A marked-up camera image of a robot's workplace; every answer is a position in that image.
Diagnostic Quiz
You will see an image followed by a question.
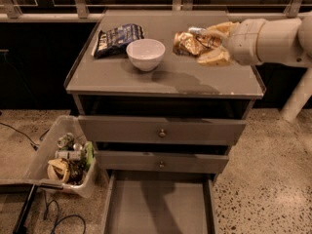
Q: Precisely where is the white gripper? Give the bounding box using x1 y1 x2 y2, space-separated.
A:
197 19 265 66

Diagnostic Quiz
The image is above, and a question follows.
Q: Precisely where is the crushed orange can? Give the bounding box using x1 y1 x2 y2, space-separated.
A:
173 32 221 57

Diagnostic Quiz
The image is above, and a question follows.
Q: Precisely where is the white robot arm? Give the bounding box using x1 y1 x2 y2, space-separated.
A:
197 16 312 122

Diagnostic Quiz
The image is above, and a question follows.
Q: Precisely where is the crushed silver can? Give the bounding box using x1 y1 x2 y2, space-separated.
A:
187 26 206 35

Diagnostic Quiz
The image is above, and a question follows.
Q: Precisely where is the grey drawer cabinet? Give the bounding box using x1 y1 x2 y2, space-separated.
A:
63 9 267 234

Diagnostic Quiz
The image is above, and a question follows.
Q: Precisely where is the top drawer brass knob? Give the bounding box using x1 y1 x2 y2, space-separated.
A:
158 129 167 137

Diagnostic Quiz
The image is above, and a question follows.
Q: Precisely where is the drawer brass knob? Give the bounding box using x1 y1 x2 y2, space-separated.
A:
159 161 165 169
158 129 167 137

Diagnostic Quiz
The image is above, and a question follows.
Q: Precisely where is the middle drawer brass knob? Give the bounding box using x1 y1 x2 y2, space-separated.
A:
159 161 165 169

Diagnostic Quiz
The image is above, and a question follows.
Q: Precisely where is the top grey drawer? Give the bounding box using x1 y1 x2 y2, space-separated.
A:
78 116 247 145

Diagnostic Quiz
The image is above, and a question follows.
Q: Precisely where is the grey drawer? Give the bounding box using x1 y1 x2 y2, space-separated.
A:
100 171 218 234
95 151 229 174
78 116 247 145

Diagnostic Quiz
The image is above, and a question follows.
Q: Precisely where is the middle grey drawer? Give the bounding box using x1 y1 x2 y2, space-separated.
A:
95 151 229 174

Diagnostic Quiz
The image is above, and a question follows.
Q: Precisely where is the bottom grey drawer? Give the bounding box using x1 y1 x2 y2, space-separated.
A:
100 171 218 234

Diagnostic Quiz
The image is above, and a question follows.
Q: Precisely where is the silver can in bin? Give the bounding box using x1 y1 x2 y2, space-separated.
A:
57 133 74 149

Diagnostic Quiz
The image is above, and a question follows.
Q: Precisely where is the white can in bin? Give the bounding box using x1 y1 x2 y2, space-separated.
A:
55 150 81 161

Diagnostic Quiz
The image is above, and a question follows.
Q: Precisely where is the white ceramic bowl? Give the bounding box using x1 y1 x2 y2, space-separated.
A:
126 39 166 71

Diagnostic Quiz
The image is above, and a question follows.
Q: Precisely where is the blue chip bag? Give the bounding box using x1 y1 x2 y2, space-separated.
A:
92 23 144 59

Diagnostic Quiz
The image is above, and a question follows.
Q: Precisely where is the green packet in bin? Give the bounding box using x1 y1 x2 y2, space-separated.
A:
85 141 94 170

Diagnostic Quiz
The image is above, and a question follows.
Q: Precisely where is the clear plastic bin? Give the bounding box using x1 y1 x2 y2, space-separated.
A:
0 115 98 198

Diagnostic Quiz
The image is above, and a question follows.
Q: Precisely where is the metal window railing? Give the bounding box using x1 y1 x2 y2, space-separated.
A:
0 0 312 23

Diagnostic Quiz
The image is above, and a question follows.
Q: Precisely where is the tan cup in bin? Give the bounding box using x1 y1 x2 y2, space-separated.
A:
47 158 70 183

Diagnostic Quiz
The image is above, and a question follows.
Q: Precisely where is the black bar on floor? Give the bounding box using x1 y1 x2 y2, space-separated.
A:
13 185 38 234

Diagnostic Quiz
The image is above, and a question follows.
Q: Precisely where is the black cable on floor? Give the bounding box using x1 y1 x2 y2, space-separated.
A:
0 122 50 152

